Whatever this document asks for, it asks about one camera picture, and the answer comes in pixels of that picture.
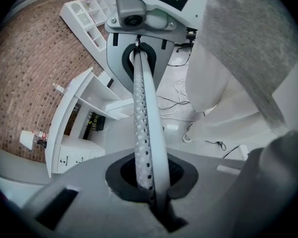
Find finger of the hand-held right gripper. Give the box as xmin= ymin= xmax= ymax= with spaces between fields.
xmin=106 ymin=33 xmax=139 ymax=94

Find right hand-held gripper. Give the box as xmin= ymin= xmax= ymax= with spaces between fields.
xmin=105 ymin=0 xmax=209 ymax=93

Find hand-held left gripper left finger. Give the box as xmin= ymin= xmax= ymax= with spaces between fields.
xmin=22 ymin=147 xmax=171 ymax=238

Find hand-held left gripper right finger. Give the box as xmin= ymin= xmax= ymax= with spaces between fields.
xmin=166 ymin=152 xmax=248 ymax=238

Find grey white armchair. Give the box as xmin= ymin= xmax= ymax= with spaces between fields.
xmin=132 ymin=41 xmax=171 ymax=209

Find white desk with drawers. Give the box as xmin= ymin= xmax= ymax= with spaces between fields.
xmin=44 ymin=67 xmax=130 ymax=179

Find person's left hand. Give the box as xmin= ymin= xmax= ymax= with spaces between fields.
xmin=221 ymin=129 xmax=298 ymax=238

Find white cabinet with cubby shelves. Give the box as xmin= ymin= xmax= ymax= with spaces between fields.
xmin=59 ymin=0 xmax=112 ymax=53

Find clear plastic water bottle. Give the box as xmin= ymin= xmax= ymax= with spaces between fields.
xmin=52 ymin=82 xmax=65 ymax=94

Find white shade table lamp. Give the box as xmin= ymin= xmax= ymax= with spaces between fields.
xmin=19 ymin=130 xmax=40 ymax=149

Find person's grey shirt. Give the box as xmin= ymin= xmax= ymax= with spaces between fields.
xmin=197 ymin=0 xmax=298 ymax=136

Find long black floor cable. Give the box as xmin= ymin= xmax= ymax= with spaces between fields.
xmin=166 ymin=52 xmax=191 ymax=67

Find grey gripper camera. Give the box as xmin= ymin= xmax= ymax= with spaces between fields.
xmin=115 ymin=0 xmax=148 ymax=31

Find black box with cables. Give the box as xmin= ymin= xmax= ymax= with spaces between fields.
xmin=85 ymin=112 xmax=106 ymax=132

